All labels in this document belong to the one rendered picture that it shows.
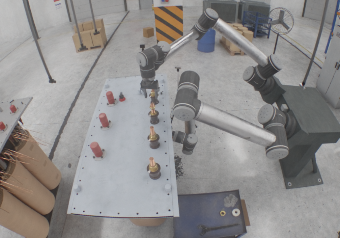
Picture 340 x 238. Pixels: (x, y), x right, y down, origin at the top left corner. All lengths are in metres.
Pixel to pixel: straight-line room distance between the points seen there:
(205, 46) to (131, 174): 5.31
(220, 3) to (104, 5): 8.77
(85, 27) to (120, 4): 7.04
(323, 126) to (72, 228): 3.45
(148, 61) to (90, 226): 2.33
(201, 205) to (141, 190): 0.67
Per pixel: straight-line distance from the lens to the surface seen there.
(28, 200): 2.67
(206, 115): 1.22
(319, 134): 2.20
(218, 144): 3.26
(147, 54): 1.27
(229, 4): 9.76
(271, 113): 1.67
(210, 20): 1.88
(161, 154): 1.44
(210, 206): 1.78
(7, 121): 2.32
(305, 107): 2.40
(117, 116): 1.81
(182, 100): 1.18
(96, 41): 7.62
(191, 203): 1.77
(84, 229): 2.89
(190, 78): 1.32
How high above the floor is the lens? 2.54
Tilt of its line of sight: 42 degrees down
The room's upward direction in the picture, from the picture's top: 4 degrees counter-clockwise
